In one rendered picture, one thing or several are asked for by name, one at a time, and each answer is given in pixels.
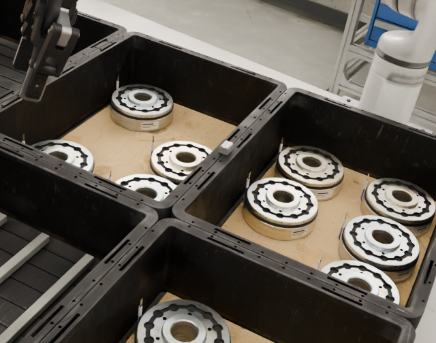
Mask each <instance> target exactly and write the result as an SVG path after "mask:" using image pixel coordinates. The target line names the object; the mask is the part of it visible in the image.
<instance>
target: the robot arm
mask: <svg viewBox="0 0 436 343"><path fill-rule="evenodd" d="M77 1H78V0H26V1H25V6H24V9H23V11H22V14H21V16H20V18H21V22H24V25H23V26H22V27H21V34H22V35H24V37H23V36H22V37H21V40H20V43H19V46H18V49H17V52H16V55H15V57H14V61H13V66H14V69H17V70H21V71H25V72H26V75H25V78H24V80H23V83H22V86H21V88H20V92H19V93H20V98H21V99H24V100H27V101H33V102H39V101H41V99H42V96H43V94H44V91H45V88H46V85H47V83H48V80H49V77H50V76H54V77H57V78H59V76H60V75H61V73H62V71H63V68H64V67H65V64H66V62H67V60H68V58H69V56H70V54H71V53H72V50H73V48H74V46H75V44H76V42H77V40H78V38H79V36H80V31H79V29H76V28H73V27H72V25H74V24H75V22H76V17H77V14H78V9H77V8H76V6H77V3H76V2H77ZM385 2H386V4H387V5H388V7H390V8H391V9H392V10H394V11H396V12H398V13H400V14H402V15H404V16H407V17H409V18H412V19H414V20H417V21H418V24H417V26H416V28H415V30H414V31H400V30H396V31H388V32H385V33H383V34H382V35H381V37H380V39H379V41H378V44H377V47H376V50H375V54H374V57H373V60H372V63H371V67H370V70H369V74H368V76H367V80H366V82H365V86H364V89H363V92H362V96H361V98H360V102H359V104H358V108H359V109H361V110H365V111H368V112H371V113H373V114H376V115H379V116H383V117H385V118H388V119H390V120H394V121H397V122H399V123H403V124H404V125H408V122H409V119H410V117H411V113H412V111H413V109H414V106H415V103H416V100H417V98H418V95H419V92H420V89H421V87H422V83H423V82H424V78H425V75H426V73H427V70H428V68H429V65H430V62H431V59H432V57H433V55H434V53H435V51H436V0H385ZM48 57H51V59H50V61H48V60H46V59H47V58H48Z"/></svg>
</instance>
